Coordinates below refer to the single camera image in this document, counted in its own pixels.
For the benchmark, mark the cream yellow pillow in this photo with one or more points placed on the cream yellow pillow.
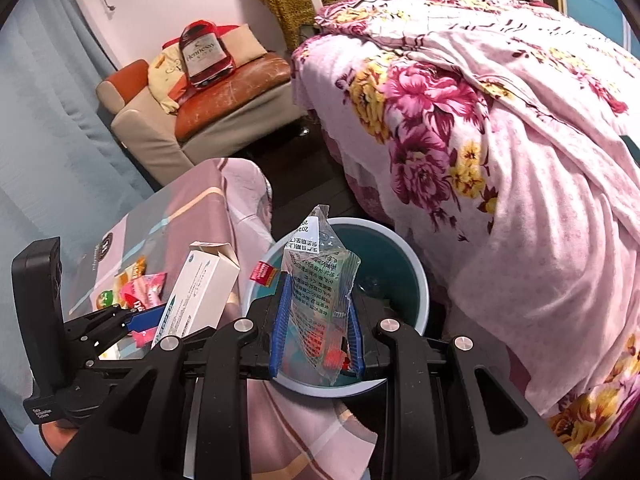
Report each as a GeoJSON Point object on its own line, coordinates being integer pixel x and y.
{"type": "Point", "coordinates": [167, 80]}

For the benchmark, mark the pink snack wrapper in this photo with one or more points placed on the pink snack wrapper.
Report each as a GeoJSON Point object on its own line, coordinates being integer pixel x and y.
{"type": "Point", "coordinates": [142, 294]}

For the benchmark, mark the blue window curtain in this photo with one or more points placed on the blue window curtain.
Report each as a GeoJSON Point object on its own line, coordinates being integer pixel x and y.
{"type": "Point", "coordinates": [62, 172]}

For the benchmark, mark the beige armchair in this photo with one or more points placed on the beige armchair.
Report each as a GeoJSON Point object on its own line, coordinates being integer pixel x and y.
{"type": "Point", "coordinates": [148, 133]}

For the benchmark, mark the white blue medicine box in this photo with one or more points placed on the white blue medicine box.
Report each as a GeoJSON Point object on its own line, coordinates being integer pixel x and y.
{"type": "Point", "coordinates": [206, 285]}

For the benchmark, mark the orange leather seat cushion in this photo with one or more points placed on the orange leather seat cushion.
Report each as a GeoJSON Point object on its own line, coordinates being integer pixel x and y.
{"type": "Point", "coordinates": [247, 85]}

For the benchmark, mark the clear printed plastic wrapper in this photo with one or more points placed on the clear printed plastic wrapper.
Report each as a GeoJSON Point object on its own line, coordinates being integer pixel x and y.
{"type": "Point", "coordinates": [322, 272]}

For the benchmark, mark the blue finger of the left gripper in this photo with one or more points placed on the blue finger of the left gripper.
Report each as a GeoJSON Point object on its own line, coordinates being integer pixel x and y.
{"type": "Point", "coordinates": [145, 320]}

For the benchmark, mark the red Hennessy bottle pillow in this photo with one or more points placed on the red Hennessy bottle pillow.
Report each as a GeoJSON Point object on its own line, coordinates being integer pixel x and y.
{"type": "Point", "coordinates": [205, 58]}

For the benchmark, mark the orange fruit snack bag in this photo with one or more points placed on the orange fruit snack bag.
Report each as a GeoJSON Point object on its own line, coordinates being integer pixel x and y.
{"type": "Point", "coordinates": [115, 295]}

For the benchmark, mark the pink floral bed quilt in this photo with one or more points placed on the pink floral bed quilt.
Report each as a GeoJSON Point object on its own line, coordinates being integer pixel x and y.
{"type": "Point", "coordinates": [494, 135]}

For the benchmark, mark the pink grey plaid tablecloth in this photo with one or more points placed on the pink grey plaid tablecloth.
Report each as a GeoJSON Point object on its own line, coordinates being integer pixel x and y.
{"type": "Point", "coordinates": [227, 201]}

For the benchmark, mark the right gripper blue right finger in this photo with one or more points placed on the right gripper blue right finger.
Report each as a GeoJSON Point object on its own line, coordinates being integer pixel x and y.
{"type": "Point", "coordinates": [354, 339]}

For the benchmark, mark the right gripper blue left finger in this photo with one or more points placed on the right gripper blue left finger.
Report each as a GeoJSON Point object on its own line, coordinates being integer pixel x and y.
{"type": "Point", "coordinates": [280, 324]}

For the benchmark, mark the operator left hand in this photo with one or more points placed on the operator left hand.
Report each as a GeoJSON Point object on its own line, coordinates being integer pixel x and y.
{"type": "Point", "coordinates": [56, 435]}

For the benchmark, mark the teal white trash bin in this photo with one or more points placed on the teal white trash bin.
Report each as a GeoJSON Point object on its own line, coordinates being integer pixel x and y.
{"type": "Point", "coordinates": [389, 270]}

